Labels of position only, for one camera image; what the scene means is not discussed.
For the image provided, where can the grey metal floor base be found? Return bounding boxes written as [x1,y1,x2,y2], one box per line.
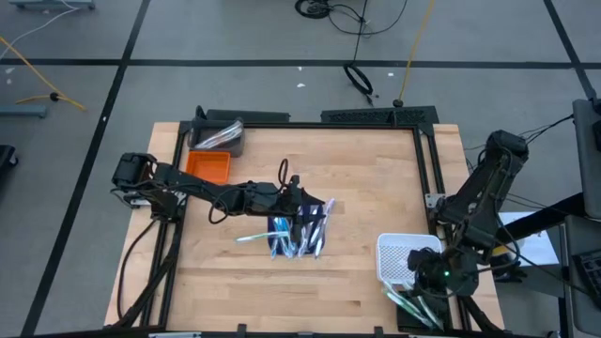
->
[0,103,51,118]
[8,0,98,10]

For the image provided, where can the black diagonal beam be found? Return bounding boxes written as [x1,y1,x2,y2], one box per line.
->
[497,192,588,245]

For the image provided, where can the orange plastic basket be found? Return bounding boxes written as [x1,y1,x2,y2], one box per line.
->
[186,149,233,185]

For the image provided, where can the grey translucent plastic bin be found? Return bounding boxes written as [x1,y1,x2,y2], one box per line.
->
[186,117,247,160]

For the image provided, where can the white floor cable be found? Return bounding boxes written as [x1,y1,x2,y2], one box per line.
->
[0,0,81,60]

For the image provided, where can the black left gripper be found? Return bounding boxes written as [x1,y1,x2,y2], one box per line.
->
[255,180,326,219]

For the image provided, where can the black cable coil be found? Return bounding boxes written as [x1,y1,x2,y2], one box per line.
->
[294,0,409,37]

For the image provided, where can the white perforated plastic basket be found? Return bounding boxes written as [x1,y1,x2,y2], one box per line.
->
[376,232,445,288]

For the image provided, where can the black caster foot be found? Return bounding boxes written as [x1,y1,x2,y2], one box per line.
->
[0,144,20,170]

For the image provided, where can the green toothbrush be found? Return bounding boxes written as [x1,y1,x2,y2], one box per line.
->
[235,231,279,244]
[382,283,436,330]
[415,294,446,330]

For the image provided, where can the black plastic tray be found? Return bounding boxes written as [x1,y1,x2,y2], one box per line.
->
[396,286,453,332]

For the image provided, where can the black metal table frame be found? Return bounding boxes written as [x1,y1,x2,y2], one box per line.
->
[103,120,507,338]

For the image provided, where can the yellow hanging cable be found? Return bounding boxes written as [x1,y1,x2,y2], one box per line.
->
[393,0,436,108]

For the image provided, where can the blue toothbrush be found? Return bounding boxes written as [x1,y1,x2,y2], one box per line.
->
[280,218,298,258]
[270,218,283,260]

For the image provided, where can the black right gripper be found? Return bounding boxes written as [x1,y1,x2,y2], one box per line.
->
[406,246,481,300]

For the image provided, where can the black perforated panel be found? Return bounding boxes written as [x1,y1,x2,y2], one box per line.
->
[321,106,440,127]

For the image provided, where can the black hanging cable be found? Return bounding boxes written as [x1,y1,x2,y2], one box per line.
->
[344,0,377,105]

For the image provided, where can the black flat plate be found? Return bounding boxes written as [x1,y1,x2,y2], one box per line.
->
[206,109,291,124]

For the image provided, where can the yellow floor cable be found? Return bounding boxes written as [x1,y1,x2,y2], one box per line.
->
[0,36,88,112]

